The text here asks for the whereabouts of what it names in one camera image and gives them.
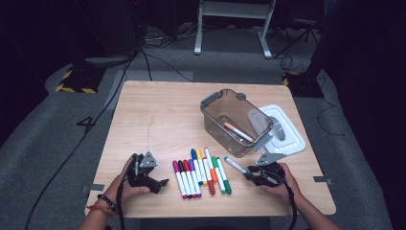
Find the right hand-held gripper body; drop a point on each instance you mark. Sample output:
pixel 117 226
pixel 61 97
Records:
pixel 271 175

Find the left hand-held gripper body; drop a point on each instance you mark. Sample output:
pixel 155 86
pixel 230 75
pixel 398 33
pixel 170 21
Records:
pixel 142 174

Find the magenta marker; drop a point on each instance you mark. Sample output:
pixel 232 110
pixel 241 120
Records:
pixel 179 180

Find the black marker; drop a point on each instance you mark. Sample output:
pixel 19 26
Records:
pixel 184 180

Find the red marker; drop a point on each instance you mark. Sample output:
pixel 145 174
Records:
pixel 190 180

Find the dark green marker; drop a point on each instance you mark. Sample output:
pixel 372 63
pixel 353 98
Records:
pixel 227 187

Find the purple marker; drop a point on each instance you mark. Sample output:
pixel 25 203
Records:
pixel 194 179

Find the light green marker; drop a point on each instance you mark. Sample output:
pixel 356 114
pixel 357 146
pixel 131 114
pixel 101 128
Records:
pixel 220 182

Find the white box lid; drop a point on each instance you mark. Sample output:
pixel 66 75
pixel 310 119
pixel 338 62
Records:
pixel 287 140

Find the yellow marker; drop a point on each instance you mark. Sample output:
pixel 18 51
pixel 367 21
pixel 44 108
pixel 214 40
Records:
pixel 201 166

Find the pink marker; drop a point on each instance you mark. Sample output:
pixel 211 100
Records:
pixel 237 131

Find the brown marker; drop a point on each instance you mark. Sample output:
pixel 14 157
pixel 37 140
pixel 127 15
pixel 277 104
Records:
pixel 211 189

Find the orange marker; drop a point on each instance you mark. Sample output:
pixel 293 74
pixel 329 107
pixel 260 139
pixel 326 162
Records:
pixel 209 159

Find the transparent grey storage box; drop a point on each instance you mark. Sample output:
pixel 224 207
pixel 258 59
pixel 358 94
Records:
pixel 223 105

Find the person's right hand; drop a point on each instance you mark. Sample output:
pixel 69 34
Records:
pixel 288 188

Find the person's left hand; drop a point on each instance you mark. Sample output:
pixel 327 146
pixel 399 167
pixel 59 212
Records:
pixel 119 191

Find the grey tape piece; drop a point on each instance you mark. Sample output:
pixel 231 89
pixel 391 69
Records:
pixel 322 180
pixel 97 188

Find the small grey round disc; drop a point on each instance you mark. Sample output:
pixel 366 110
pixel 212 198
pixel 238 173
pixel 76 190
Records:
pixel 242 95

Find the black yellow striped base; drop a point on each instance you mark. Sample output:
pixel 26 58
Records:
pixel 303 86
pixel 79 81

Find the black slanted stand column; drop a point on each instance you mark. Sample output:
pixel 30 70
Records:
pixel 319 54

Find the black tripod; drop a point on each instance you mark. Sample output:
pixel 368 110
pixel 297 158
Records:
pixel 306 22

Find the grey round base plate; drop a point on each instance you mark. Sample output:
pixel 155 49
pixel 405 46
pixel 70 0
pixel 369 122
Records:
pixel 105 60

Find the white metal desk frame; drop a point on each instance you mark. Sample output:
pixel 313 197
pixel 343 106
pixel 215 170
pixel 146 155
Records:
pixel 234 9

